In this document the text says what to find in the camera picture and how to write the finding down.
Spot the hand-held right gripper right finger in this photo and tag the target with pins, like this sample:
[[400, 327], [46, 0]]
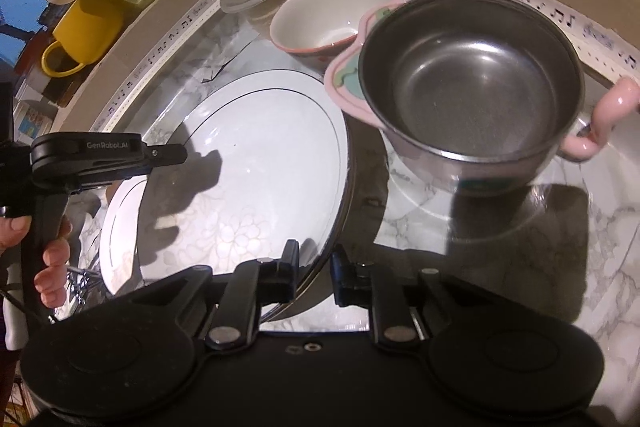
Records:
[[343, 278]]

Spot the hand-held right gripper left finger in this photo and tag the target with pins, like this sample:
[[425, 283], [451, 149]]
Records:
[[291, 268]]

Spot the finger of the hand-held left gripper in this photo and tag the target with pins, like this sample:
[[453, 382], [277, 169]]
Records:
[[167, 155]]

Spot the large white plate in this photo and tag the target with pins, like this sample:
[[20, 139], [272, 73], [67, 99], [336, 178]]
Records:
[[260, 142]]

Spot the white bowl with red rim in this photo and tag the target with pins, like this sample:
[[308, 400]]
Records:
[[320, 19]]

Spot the person's left hand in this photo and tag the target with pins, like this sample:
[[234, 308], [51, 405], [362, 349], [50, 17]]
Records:
[[56, 274]]

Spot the colourful small box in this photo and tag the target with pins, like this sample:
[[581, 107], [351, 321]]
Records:
[[32, 119]]

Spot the small white plate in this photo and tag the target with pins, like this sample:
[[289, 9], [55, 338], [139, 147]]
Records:
[[117, 232]]

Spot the yellow mug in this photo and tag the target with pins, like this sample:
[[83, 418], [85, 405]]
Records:
[[85, 27]]

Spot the pink strawberry-shaped dish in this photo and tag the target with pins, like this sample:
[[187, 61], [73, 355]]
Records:
[[345, 79]]

